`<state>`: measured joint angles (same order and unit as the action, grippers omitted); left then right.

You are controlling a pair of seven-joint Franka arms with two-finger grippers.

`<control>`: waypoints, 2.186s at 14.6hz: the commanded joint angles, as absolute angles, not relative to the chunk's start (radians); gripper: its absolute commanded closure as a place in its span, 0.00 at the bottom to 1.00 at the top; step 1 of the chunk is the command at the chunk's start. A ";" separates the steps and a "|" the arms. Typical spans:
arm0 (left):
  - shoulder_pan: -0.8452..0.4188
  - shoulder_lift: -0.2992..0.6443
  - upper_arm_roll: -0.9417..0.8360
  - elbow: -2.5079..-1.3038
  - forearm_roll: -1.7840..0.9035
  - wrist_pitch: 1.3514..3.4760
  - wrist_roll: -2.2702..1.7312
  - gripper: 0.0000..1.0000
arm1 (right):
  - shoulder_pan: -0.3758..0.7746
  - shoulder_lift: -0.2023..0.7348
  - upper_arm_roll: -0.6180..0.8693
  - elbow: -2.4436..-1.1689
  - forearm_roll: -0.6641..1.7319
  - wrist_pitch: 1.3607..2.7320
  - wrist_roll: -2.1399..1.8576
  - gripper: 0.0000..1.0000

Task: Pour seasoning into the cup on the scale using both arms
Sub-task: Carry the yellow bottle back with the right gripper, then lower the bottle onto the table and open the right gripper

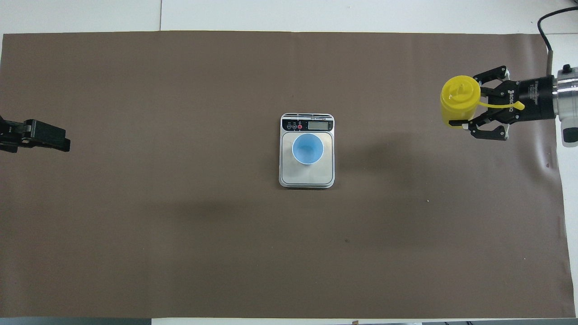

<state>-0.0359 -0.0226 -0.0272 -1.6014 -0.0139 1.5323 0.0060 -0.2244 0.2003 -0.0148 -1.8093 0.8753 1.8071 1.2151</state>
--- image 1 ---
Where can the yellow squeeze bottle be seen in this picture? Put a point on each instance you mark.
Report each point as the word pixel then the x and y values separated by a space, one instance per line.
pixel 458 97

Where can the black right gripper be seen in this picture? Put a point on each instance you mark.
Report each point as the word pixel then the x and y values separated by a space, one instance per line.
pixel 533 97

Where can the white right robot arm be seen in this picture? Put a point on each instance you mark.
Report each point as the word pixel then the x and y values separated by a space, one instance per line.
pixel 568 92

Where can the brown table mat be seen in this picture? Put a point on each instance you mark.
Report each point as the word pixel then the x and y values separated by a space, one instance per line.
pixel 180 225

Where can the silver digital kitchen scale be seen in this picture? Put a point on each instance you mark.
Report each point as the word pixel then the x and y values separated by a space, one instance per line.
pixel 307 176

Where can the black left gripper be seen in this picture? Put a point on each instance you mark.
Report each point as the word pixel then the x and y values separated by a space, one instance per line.
pixel 11 135

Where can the light blue cup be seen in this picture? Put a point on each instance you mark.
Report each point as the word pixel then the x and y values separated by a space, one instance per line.
pixel 308 149

